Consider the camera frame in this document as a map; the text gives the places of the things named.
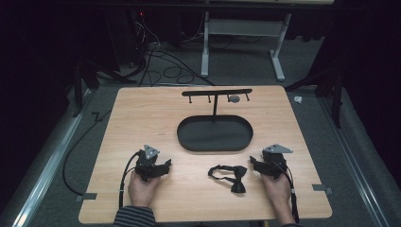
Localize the person's left hand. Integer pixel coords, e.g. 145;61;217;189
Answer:
127;169;163;209

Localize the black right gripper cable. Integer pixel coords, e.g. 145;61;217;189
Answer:
273;161;301;224

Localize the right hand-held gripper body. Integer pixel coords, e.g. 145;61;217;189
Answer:
260;144;294;180

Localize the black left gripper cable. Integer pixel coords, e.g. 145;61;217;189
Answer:
118;150;142;210

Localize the black metal stand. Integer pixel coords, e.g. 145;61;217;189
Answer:
284;67;345;130
71;59;137;119

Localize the black floor cable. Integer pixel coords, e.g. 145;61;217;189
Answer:
61;108;113;197

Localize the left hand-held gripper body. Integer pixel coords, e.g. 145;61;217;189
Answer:
134;144;165;183

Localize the white metal table frame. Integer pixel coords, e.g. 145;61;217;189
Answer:
200;10;293;82

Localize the black hook stand with tray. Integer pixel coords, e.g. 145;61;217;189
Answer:
176;88;254;152

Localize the black bow tie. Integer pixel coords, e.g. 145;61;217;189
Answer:
207;164;249;195

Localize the grey tape piece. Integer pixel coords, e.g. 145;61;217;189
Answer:
311;183;334;196
75;192;98;203

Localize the tangle of black floor cables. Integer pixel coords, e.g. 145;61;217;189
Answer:
124;10;217;88

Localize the aluminium floor rail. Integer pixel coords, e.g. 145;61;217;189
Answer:
10;89;96;227
316;94;393;227

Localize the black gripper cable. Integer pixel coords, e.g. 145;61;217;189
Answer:
273;161;301;224
118;150;142;210

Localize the person's right hand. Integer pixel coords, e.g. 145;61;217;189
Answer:
260;173;293;206

